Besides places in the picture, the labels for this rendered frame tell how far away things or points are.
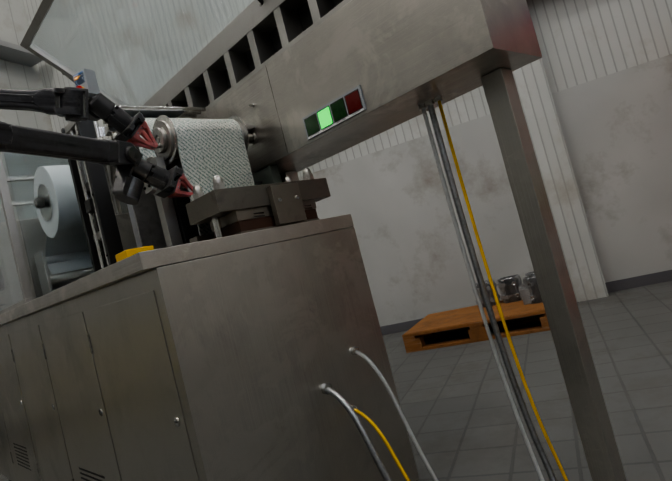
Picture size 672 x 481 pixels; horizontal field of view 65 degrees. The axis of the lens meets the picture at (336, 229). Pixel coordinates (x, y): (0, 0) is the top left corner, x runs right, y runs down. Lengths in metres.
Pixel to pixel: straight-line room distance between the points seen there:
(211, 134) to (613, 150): 3.43
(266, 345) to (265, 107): 0.82
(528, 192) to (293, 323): 0.68
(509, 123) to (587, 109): 3.15
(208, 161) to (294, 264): 0.45
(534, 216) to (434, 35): 0.50
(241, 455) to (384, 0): 1.15
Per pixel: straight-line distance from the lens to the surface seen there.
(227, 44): 1.97
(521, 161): 1.39
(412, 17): 1.39
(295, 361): 1.37
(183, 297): 1.22
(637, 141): 4.54
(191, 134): 1.64
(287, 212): 1.47
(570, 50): 4.64
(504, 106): 1.41
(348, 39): 1.52
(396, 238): 4.65
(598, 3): 4.74
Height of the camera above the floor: 0.79
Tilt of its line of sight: 3 degrees up
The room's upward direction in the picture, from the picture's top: 14 degrees counter-clockwise
